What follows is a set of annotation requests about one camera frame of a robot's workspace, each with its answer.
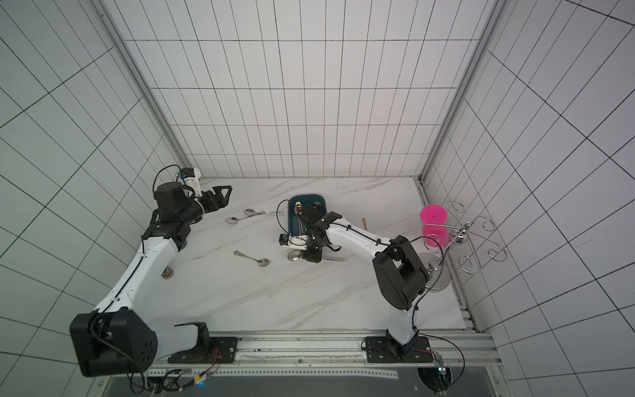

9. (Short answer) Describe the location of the teal plastic storage box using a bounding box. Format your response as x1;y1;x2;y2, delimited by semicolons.
288;194;327;236

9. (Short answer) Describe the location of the silver matte round spoon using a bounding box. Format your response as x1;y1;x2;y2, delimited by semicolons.
287;250;345;263

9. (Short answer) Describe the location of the silver spoon with printed handle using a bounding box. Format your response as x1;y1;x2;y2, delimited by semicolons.
243;208;284;217

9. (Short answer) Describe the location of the small ornate silver spoon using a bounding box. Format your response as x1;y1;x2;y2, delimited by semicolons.
233;251;270;267

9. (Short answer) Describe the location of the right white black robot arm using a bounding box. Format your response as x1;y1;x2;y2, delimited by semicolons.
296;210;433;363

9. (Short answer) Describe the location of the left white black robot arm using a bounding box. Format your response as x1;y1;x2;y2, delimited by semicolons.
69;178;233;377

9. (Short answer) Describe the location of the small brown spice jar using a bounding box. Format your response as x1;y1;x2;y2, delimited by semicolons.
161;266;174;280

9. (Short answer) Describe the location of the pink plastic cup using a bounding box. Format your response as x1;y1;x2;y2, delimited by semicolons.
419;204;448;247

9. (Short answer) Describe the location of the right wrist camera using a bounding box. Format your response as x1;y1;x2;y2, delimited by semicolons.
279;233;308;250

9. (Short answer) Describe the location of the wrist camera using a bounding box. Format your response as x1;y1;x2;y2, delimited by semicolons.
179;167;203;198
279;233;308;250

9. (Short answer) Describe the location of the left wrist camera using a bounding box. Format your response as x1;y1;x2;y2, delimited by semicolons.
179;167;203;198

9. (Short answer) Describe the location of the chrome wire cup rack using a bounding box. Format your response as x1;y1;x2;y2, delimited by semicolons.
422;201;509;294

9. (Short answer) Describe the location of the aluminium mounting rail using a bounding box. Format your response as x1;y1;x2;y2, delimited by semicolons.
144;330;506;385

